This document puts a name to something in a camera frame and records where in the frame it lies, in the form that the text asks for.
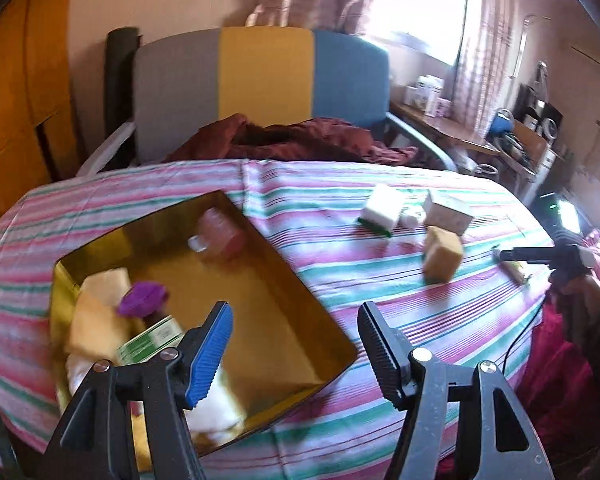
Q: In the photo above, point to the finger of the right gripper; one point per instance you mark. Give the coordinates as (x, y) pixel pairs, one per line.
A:
(528, 254)

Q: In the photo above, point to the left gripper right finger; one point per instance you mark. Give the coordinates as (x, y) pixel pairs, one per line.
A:
(495, 437)

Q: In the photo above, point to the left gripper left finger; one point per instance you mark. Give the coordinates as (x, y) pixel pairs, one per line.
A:
(94, 437)

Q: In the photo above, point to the cracker snack packet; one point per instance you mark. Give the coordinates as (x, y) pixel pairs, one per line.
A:
(516, 270)

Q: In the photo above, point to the small green carton box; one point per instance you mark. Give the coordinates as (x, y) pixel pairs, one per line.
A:
(163, 334)

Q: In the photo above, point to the beige towel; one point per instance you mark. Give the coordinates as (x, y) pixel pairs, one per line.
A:
(217, 416)

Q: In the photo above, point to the purple pouch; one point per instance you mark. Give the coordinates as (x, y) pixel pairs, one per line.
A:
(143, 299)

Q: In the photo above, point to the yellow sponge block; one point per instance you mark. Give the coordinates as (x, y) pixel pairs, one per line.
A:
(97, 329)
(109, 287)
(443, 254)

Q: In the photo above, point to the white cardboard box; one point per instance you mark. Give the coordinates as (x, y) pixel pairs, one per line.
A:
(446, 212)

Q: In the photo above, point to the pink hair roller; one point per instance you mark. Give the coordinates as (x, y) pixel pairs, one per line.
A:
(217, 236)

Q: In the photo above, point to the plastic white ball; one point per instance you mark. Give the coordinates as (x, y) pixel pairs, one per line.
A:
(412, 217)

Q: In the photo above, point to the white green scrub sponge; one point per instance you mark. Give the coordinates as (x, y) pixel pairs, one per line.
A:
(382, 210)

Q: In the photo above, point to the person right hand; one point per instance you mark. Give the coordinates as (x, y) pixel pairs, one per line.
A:
(578, 301)

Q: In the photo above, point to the white shelf unit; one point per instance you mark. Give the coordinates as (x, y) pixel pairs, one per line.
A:
(531, 189)

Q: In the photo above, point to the gold metal tray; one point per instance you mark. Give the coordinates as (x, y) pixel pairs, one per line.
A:
(182, 322)

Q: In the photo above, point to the striped bed sheet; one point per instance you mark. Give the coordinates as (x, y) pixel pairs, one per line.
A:
(309, 212)

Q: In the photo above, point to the magenta quilted blanket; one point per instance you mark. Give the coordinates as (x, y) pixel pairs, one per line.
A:
(560, 389)

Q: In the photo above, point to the blue bag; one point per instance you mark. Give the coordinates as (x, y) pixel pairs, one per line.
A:
(502, 123)

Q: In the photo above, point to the wooden desk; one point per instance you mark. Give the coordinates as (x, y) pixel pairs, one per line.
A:
(444, 129)

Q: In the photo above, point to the white boxes on desk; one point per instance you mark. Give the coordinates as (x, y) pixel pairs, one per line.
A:
(426, 95)

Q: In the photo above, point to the dark red blanket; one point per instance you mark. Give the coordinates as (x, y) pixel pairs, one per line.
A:
(315, 140)

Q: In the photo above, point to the grey yellow blue chair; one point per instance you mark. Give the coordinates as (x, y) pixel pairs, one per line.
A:
(273, 75)

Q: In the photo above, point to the wooden wardrobe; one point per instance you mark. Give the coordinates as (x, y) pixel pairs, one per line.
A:
(39, 142)

